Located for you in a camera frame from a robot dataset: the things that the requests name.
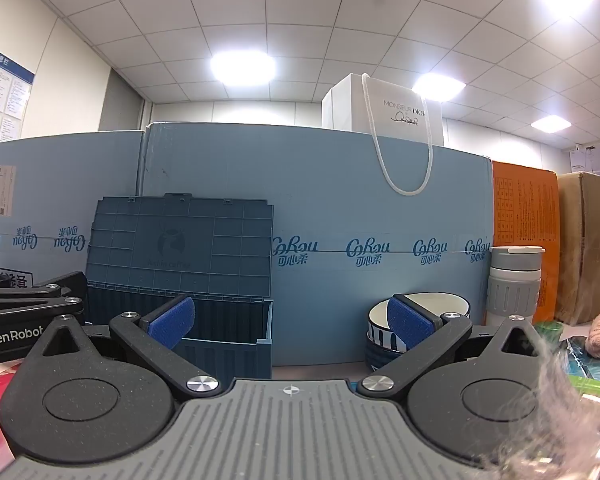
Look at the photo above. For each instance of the brown cardboard box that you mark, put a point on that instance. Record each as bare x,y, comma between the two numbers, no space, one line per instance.
590,240

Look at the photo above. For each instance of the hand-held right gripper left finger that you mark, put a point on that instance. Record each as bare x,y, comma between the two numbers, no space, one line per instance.
172,322

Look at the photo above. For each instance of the blue striped ceramic bowl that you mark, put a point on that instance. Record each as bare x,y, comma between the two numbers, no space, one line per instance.
445,305
377,357

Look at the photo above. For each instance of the wall notice poster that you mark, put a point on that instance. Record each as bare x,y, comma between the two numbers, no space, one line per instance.
2,95

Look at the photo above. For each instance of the grey fluffy fur item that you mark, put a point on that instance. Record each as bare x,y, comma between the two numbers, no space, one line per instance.
545,410

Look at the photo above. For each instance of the green printed package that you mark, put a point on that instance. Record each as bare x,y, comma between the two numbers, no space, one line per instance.
587,367

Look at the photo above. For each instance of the orange cardboard box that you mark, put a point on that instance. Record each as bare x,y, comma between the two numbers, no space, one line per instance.
525,210

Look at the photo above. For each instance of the blue plastic storage box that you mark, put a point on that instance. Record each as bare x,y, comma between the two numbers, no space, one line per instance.
180,240

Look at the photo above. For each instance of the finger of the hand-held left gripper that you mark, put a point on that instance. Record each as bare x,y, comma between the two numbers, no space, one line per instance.
40,295

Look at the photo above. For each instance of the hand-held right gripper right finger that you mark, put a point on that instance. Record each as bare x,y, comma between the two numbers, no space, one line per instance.
410,325

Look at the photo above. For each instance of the large plain blue cardboard box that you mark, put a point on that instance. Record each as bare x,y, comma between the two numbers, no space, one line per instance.
330,200

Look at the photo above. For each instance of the grey white thermos bottle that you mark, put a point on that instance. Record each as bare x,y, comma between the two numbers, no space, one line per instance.
512,280

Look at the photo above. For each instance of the ceiling light panel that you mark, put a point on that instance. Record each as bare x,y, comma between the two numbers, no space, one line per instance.
437,88
549,123
242,67

